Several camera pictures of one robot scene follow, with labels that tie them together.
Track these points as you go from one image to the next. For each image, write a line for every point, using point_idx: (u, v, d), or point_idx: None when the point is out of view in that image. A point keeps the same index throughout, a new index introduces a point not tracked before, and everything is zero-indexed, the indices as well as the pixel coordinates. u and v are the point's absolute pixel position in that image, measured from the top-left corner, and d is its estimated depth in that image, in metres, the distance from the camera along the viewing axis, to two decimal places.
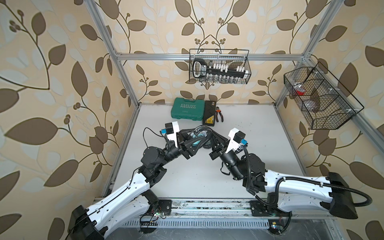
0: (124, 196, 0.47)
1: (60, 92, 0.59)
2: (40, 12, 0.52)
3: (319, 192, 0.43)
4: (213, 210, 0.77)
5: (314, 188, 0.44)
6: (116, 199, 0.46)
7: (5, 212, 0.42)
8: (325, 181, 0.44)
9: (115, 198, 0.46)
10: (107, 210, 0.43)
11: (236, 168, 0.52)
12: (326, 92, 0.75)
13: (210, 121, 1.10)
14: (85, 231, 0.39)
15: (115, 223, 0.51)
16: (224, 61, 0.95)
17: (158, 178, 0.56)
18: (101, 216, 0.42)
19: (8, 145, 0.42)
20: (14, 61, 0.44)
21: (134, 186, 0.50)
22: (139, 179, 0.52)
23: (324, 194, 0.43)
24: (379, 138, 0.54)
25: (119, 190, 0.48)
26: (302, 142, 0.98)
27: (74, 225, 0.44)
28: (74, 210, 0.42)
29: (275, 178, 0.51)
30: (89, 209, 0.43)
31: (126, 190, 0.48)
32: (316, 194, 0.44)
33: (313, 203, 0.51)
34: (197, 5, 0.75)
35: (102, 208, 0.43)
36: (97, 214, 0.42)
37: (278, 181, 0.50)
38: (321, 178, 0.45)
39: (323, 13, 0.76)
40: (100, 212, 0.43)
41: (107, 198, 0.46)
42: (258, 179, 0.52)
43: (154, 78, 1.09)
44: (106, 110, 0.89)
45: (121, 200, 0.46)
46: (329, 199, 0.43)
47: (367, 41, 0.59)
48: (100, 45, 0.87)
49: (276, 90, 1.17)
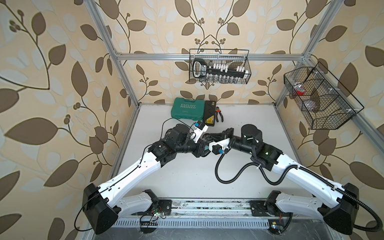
0: (135, 174, 0.45)
1: (60, 92, 0.59)
2: (40, 12, 0.52)
3: (327, 194, 0.42)
4: (213, 210, 0.77)
5: (323, 188, 0.43)
6: (127, 177, 0.44)
7: (5, 212, 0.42)
8: (339, 187, 0.42)
9: (126, 176, 0.44)
10: (118, 188, 0.42)
11: (244, 146, 0.58)
12: (326, 92, 0.75)
13: (210, 121, 1.10)
14: (98, 208, 0.38)
15: (125, 208, 0.52)
16: (224, 61, 0.95)
17: (168, 158, 0.54)
18: (113, 194, 0.41)
19: (8, 145, 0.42)
20: (14, 61, 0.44)
21: (145, 164, 0.48)
22: (149, 158, 0.49)
23: (332, 197, 0.41)
24: (379, 138, 0.54)
25: (128, 170, 0.46)
26: (302, 142, 0.98)
27: (87, 202, 0.44)
28: (87, 187, 0.41)
29: (288, 163, 0.49)
30: (101, 187, 0.42)
31: (137, 168, 0.46)
32: (322, 193, 0.42)
33: (311, 207, 0.50)
34: (198, 6, 0.75)
35: (114, 186, 0.42)
36: (109, 191, 0.41)
37: (289, 167, 0.48)
38: (336, 183, 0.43)
39: (323, 13, 0.76)
40: (111, 190, 0.41)
41: (118, 177, 0.44)
42: (271, 156, 0.52)
43: (154, 78, 1.09)
44: (106, 110, 0.89)
45: (132, 178, 0.45)
46: (333, 203, 0.41)
47: (367, 41, 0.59)
48: (100, 45, 0.86)
49: (275, 90, 1.17)
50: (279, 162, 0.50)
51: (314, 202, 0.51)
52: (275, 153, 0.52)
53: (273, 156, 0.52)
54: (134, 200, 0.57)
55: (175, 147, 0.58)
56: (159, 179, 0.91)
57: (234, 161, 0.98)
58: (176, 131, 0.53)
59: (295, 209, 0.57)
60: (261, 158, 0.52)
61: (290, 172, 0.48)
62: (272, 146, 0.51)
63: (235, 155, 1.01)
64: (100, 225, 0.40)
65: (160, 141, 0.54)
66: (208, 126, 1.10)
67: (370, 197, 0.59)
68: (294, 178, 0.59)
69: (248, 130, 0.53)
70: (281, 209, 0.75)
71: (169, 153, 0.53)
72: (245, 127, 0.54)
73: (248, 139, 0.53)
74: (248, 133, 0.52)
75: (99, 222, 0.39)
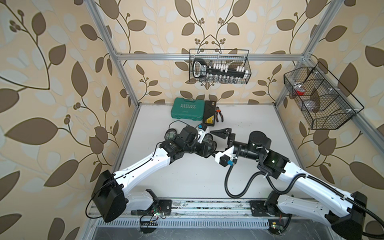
0: (148, 165, 0.48)
1: (60, 92, 0.59)
2: (40, 12, 0.52)
3: (337, 204, 0.41)
4: (213, 210, 0.77)
5: (333, 197, 0.42)
6: (140, 168, 0.47)
7: (4, 212, 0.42)
8: (349, 197, 0.42)
9: (139, 167, 0.47)
10: (132, 177, 0.45)
11: (251, 152, 0.56)
12: (326, 92, 0.75)
13: (210, 121, 1.10)
14: (112, 193, 0.39)
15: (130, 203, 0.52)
16: (224, 61, 0.95)
17: (177, 156, 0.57)
18: (127, 181, 0.43)
19: (8, 145, 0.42)
20: (14, 61, 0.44)
21: (157, 158, 0.51)
22: (161, 153, 0.53)
23: (342, 207, 0.40)
24: (379, 138, 0.54)
25: (142, 161, 0.49)
26: (302, 142, 0.98)
27: (101, 189, 0.45)
28: (102, 173, 0.43)
29: (295, 171, 0.48)
30: (116, 174, 0.44)
31: (150, 161, 0.50)
32: (332, 203, 0.42)
33: (317, 213, 0.50)
34: (198, 6, 0.75)
35: (128, 174, 0.44)
36: (124, 178, 0.43)
37: (297, 176, 0.48)
38: (344, 192, 0.43)
39: (323, 13, 0.76)
40: (126, 178, 0.44)
41: (132, 167, 0.46)
42: (278, 165, 0.51)
43: (154, 78, 1.09)
44: (106, 110, 0.89)
45: (145, 168, 0.48)
46: (343, 213, 0.41)
47: (367, 41, 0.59)
48: (100, 45, 0.86)
49: (275, 90, 1.17)
50: (287, 171, 0.49)
51: (320, 207, 0.51)
52: (282, 161, 0.51)
53: (279, 165, 0.51)
54: (138, 196, 0.58)
55: (184, 146, 0.62)
56: (159, 179, 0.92)
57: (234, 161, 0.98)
58: (186, 132, 0.58)
59: (298, 212, 0.56)
60: (268, 166, 0.51)
61: (298, 181, 0.47)
62: (278, 154, 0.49)
63: None
64: (111, 212, 0.41)
65: (171, 139, 0.61)
66: (208, 126, 1.10)
67: (370, 197, 0.59)
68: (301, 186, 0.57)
69: (256, 138, 0.50)
70: (282, 210, 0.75)
71: (179, 151, 0.57)
72: (253, 135, 0.51)
73: (256, 147, 0.51)
74: (257, 141, 0.49)
75: (112, 208, 0.41)
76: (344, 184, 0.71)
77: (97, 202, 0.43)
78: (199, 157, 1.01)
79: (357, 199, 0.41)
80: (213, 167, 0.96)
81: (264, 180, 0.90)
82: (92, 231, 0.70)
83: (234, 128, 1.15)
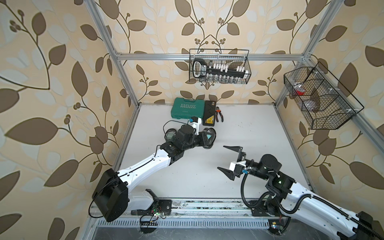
0: (150, 164, 0.50)
1: (60, 92, 0.60)
2: (40, 12, 0.52)
3: (343, 223, 0.44)
4: (213, 210, 0.77)
5: (338, 217, 0.45)
6: (143, 167, 0.49)
7: (4, 212, 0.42)
8: (354, 216, 0.45)
9: (142, 166, 0.49)
10: (136, 175, 0.46)
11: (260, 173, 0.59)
12: (326, 92, 0.75)
13: (210, 121, 1.10)
14: (117, 190, 0.40)
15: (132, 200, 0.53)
16: (224, 61, 0.95)
17: (177, 157, 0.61)
18: (131, 178, 0.45)
19: (8, 145, 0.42)
20: (14, 61, 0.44)
21: (158, 158, 0.53)
22: (162, 153, 0.55)
23: (347, 226, 0.43)
24: (379, 138, 0.54)
25: (144, 161, 0.50)
26: (302, 142, 0.98)
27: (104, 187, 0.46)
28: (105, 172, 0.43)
29: (301, 191, 0.52)
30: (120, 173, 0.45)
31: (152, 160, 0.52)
32: (338, 223, 0.45)
33: (328, 228, 0.50)
34: (198, 5, 0.75)
35: (132, 173, 0.46)
36: (128, 176, 0.44)
37: (303, 196, 0.51)
38: (350, 212, 0.45)
39: (323, 13, 0.76)
40: (130, 176, 0.45)
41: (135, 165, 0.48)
42: (285, 185, 0.55)
43: (154, 78, 1.09)
44: (106, 110, 0.89)
45: (147, 168, 0.49)
46: (349, 233, 0.43)
47: (367, 41, 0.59)
48: (100, 45, 0.86)
49: (275, 90, 1.17)
50: (293, 192, 0.53)
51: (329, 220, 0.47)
52: (288, 181, 0.56)
53: (286, 185, 0.55)
54: (138, 195, 0.58)
55: (182, 147, 0.63)
56: (159, 179, 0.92)
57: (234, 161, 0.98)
58: (181, 133, 0.57)
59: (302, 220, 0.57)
60: (276, 187, 0.55)
61: (304, 201, 0.51)
62: (283, 175, 0.58)
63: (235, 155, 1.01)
64: (113, 210, 0.41)
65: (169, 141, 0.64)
66: (208, 126, 1.10)
67: (370, 197, 0.59)
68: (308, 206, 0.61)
69: (268, 161, 0.54)
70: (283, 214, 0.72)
71: (178, 152, 0.59)
72: (266, 158, 0.55)
73: (267, 170, 0.54)
74: (269, 165, 0.53)
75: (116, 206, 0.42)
76: (344, 184, 0.71)
77: (101, 199, 0.43)
78: (199, 157, 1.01)
79: (362, 218, 0.44)
80: (213, 167, 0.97)
81: (264, 180, 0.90)
82: (92, 231, 0.70)
83: (234, 128, 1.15)
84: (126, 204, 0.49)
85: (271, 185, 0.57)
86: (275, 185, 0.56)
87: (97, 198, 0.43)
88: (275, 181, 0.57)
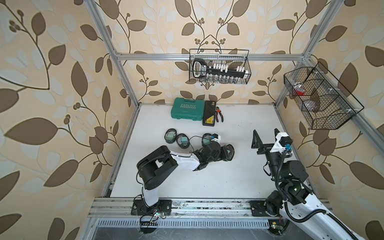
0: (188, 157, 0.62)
1: (60, 92, 0.59)
2: (40, 12, 0.52)
3: None
4: (213, 210, 0.77)
5: (347, 239, 0.44)
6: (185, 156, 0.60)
7: (4, 212, 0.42)
8: None
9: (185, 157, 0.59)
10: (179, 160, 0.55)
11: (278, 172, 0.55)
12: (326, 92, 0.75)
13: (210, 121, 1.10)
14: (164, 167, 0.48)
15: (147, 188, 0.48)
16: (224, 61, 0.95)
17: (202, 167, 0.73)
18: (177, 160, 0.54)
19: (8, 145, 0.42)
20: (14, 61, 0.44)
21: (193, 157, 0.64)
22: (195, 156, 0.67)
23: None
24: (379, 138, 0.54)
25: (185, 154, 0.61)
26: (302, 142, 0.98)
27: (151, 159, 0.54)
28: (161, 146, 0.52)
29: (315, 206, 0.50)
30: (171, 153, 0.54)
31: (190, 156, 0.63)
32: None
33: None
34: (198, 6, 0.75)
35: (177, 157, 0.55)
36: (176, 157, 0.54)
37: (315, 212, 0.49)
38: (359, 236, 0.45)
39: (323, 13, 0.76)
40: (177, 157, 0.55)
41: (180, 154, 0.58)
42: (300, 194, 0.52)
43: (154, 78, 1.09)
44: (106, 110, 0.89)
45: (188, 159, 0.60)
46: None
47: (367, 41, 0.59)
48: (100, 45, 0.87)
49: (275, 90, 1.17)
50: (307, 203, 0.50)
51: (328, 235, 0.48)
52: (304, 191, 0.53)
53: (301, 195, 0.52)
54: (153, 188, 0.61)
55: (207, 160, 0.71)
56: None
57: (234, 161, 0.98)
58: (209, 148, 0.68)
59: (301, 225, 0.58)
60: (289, 192, 0.53)
61: (316, 216, 0.49)
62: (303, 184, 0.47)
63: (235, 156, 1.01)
64: (154, 181, 0.48)
65: (197, 152, 0.73)
66: (208, 126, 1.10)
67: (370, 197, 0.59)
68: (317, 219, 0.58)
69: (297, 169, 0.49)
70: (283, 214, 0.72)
71: (202, 163, 0.70)
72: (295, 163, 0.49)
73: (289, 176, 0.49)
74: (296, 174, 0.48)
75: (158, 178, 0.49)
76: (344, 184, 0.71)
77: (146, 167, 0.49)
78: None
79: None
80: (213, 167, 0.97)
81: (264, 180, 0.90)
82: (92, 231, 0.70)
83: (234, 128, 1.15)
84: (161, 182, 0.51)
85: (285, 190, 0.53)
86: (290, 190, 0.53)
87: (143, 164, 0.49)
88: (290, 187, 0.54)
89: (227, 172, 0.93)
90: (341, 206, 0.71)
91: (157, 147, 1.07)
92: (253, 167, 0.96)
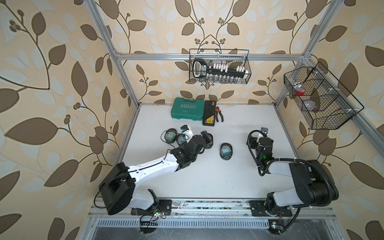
0: (158, 167, 0.51)
1: (60, 92, 0.59)
2: (40, 12, 0.52)
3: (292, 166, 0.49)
4: (213, 210, 0.77)
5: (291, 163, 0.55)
6: (153, 167, 0.50)
7: (4, 212, 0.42)
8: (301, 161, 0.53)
9: (151, 166, 0.50)
10: (144, 173, 0.47)
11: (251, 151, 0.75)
12: (326, 92, 0.75)
13: (210, 121, 1.10)
14: (123, 186, 0.41)
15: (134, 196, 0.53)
16: (224, 61, 0.95)
17: (183, 165, 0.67)
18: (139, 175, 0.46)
19: (8, 145, 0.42)
20: (14, 61, 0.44)
21: (167, 162, 0.54)
22: (171, 157, 0.57)
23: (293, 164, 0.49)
24: (379, 138, 0.54)
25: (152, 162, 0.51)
26: (302, 142, 0.98)
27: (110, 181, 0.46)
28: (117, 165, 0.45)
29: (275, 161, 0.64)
30: (130, 168, 0.46)
31: (161, 163, 0.53)
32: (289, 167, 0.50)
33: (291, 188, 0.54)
34: (197, 5, 0.75)
35: (141, 171, 0.47)
36: (137, 173, 0.46)
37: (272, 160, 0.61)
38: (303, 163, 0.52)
39: (323, 13, 0.76)
40: (139, 173, 0.46)
41: (144, 164, 0.49)
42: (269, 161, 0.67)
43: (154, 78, 1.09)
44: (106, 110, 0.89)
45: (156, 168, 0.51)
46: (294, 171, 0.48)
47: (367, 41, 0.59)
48: (100, 45, 0.86)
49: (275, 90, 1.17)
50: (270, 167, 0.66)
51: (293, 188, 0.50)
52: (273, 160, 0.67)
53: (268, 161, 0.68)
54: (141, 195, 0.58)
55: (190, 156, 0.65)
56: (160, 180, 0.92)
57: (234, 161, 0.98)
58: (194, 143, 0.61)
59: (289, 203, 0.56)
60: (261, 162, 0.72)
61: (274, 164, 0.64)
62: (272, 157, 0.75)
63: (236, 156, 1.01)
64: (116, 205, 0.42)
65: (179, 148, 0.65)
66: (208, 126, 1.10)
67: (370, 197, 0.59)
68: (277, 169, 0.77)
69: (263, 141, 0.73)
70: (278, 204, 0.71)
71: (185, 161, 0.60)
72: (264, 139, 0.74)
73: (261, 147, 0.73)
74: (263, 143, 0.72)
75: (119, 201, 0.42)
76: (344, 184, 0.71)
77: (105, 191, 0.44)
78: (200, 157, 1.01)
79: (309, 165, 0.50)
80: (213, 166, 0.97)
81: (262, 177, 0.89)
82: (92, 231, 0.70)
83: (234, 128, 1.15)
84: (124, 206, 0.46)
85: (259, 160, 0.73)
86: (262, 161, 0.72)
87: (104, 189, 0.44)
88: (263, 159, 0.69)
89: (227, 172, 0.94)
90: (341, 206, 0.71)
91: (157, 147, 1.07)
92: (253, 167, 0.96)
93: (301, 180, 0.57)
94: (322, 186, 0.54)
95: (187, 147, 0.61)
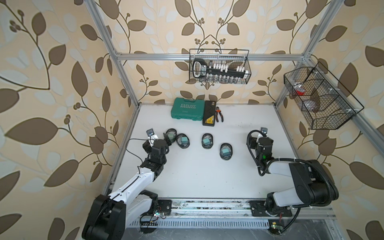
0: (138, 181, 0.53)
1: (60, 92, 0.59)
2: (40, 12, 0.52)
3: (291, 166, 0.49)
4: (213, 210, 0.77)
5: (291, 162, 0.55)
6: (133, 184, 0.51)
7: (4, 212, 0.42)
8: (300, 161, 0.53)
9: (130, 184, 0.51)
10: (128, 192, 0.48)
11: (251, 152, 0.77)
12: (326, 92, 0.75)
13: (210, 121, 1.10)
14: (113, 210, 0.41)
15: (128, 215, 0.51)
16: (224, 61, 0.95)
17: (159, 172, 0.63)
18: (126, 196, 0.46)
19: (8, 145, 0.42)
20: (14, 61, 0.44)
21: (144, 174, 0.57)
22: (145, 170, 0.59)
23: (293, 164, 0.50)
24: (379, 138, 0.54)
25: (129, 181, 0.52)
26: (302, 142, 0.98)
27: (94, 221, 0.41)
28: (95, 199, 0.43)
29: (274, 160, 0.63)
30: (111, 195, 0.45)
31: (138, 177, 0.54)
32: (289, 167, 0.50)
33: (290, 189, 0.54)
34: (197, 6, 0.75)
35: (124, 191, 0.47)
36: (121, 196, 0.45)
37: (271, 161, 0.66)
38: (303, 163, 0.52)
39: (323, 13, 0.76)
40: (123, 194, 0.46)
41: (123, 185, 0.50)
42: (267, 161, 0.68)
43: (154, 78, 1.09)
44: (106, 110, 0.89)
45: (137, 183, 0.52)
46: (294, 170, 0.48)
47: (367, 41, 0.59)
48: (100, 45, 0.86)
49: (275, 90, 1.17)
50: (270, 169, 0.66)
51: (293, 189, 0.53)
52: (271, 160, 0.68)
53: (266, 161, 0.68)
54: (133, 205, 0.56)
55: (161, 160, 0.70)
56: (159, 180, 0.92)
57: (234, 161, 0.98)
58: (156, 148, 0.63)
59: (290, 203, 0.56)
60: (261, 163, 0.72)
61: (272, 164, 0.65)
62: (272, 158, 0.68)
63: (236, 156, 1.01)
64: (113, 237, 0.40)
65: (146, 160, 0.68)
66: (208, 126, 1.10)
67: (370, 197, 0.59)
68: (277, 168, 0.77)
69: (264, 140, 0.73)
70: (277, 203, 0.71)
71: (159, 167, 0.65)
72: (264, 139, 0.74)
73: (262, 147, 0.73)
74: (263, 143, 0.71)
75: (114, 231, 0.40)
76: (344, 184, 0.71)
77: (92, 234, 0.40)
78: (200, 157, 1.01)
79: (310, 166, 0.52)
80: (213, 167, 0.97)
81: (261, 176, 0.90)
82: None
83: (234, 128, 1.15)
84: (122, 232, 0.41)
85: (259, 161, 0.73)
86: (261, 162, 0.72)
87: (90, 233, 0.40)
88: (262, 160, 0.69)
89: (227, 172, 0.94)
90: (341, 206, 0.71)
91: None
92: (253, 167, 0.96)
93: (301, 180, 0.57)
94: (322, 187, 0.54)
95: (154, 155, 0.64)
